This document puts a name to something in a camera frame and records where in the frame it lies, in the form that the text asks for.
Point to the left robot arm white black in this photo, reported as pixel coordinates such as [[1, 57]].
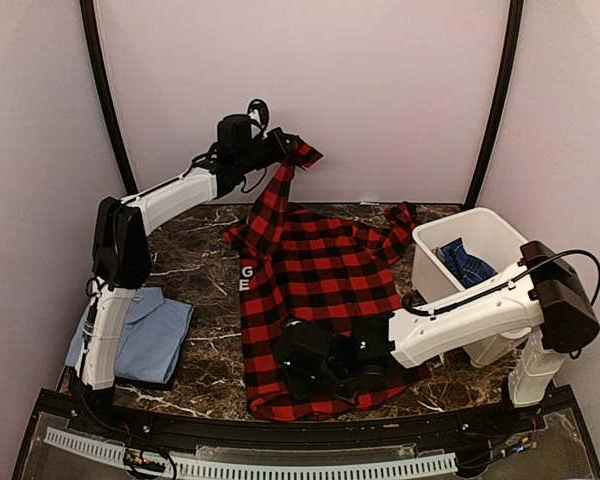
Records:
[[121, 255]]

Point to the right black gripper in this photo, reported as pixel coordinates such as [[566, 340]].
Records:
[[299, 390]]

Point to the right clear acrylic plate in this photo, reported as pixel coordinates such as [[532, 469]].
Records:
[[559, 453]]

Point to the left clear acrylic plate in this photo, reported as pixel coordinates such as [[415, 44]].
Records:
[[40, 460]]

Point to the white slotted cable duct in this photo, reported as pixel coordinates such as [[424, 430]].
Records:
[[223, 464]]

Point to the white plastic bin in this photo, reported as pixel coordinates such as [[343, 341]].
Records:
[[485, 235]]

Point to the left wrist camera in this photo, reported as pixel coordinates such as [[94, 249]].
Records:
[[258, 112]]

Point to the blue shirt in bin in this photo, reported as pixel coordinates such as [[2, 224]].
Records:
[[467, 269]]

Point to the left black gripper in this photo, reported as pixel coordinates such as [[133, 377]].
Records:
[[283, 151]]

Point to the red black plaid shirt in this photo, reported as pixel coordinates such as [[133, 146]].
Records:
[[297, 264]]

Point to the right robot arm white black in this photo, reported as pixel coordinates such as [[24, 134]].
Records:
[[541, 292]]

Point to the folded light blue shirt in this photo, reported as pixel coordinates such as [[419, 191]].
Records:
[[154, 330]]

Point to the clear acrylic plate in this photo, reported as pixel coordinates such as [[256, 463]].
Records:
[[559, 453], [40, 460]]

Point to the black curved front rail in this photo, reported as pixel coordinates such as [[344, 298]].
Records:
[[467, 429]]

